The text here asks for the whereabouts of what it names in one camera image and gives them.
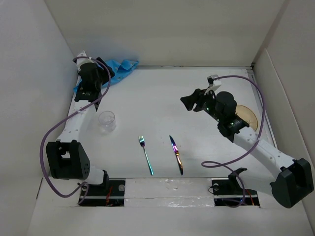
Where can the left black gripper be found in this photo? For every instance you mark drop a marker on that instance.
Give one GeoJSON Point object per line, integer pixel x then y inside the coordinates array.
{"type": "Point", "coordinates": [103, 72]}

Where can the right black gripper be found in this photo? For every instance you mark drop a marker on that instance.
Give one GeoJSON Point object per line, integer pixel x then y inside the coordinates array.
{"type": "Point", "coordinates": [189, 101]}

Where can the blue patterned cloth placemat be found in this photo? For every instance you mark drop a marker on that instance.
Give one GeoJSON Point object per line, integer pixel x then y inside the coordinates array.
{"type": "Point", "coordinates": [121, 70]}

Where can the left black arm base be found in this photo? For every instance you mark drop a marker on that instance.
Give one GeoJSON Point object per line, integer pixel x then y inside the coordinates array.
{"type": "Point", "coordinates": [111, 196]}

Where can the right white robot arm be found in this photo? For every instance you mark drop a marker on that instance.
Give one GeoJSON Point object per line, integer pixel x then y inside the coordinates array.
{"type": "Point", "coordinates": [290, 179]}

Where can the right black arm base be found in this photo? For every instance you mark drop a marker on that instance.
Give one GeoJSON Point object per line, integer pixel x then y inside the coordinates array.
{"type": "Point", "coordinates": [228, 192]}

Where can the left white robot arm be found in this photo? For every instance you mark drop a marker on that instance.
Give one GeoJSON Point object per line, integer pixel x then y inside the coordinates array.
{"type": "Point", "coordinates": [66, 156]}

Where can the iridescent knife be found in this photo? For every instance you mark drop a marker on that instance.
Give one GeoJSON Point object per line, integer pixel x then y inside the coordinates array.
{"type": "Point", "coordinates": [177, 154]}

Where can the clear plastic cup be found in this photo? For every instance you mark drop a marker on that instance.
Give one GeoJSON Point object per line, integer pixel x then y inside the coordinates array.
{"type": "Point", "coordinates": [107, 121]}

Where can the beige floral plate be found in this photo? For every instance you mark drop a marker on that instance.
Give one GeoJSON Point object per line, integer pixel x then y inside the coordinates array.
{"type": "Point", "coordinates": [247, 115]}

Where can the iridescent fork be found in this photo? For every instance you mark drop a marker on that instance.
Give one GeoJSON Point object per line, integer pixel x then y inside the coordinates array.
{"type": "Point", "coordinates": [142, 144]}

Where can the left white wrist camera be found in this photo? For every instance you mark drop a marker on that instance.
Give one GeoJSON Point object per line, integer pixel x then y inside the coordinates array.
{"type": "Point", "coordinates": [82, 55]}

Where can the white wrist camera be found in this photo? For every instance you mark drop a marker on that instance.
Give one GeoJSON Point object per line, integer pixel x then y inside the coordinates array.
{"type": "Point", "coordinates": [214, 82]}
{"type": "Point", "coordinates": [82, 55]}

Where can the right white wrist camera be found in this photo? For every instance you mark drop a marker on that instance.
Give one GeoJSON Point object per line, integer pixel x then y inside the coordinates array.
{"type": "Point", "coordinates": [214, 82]}

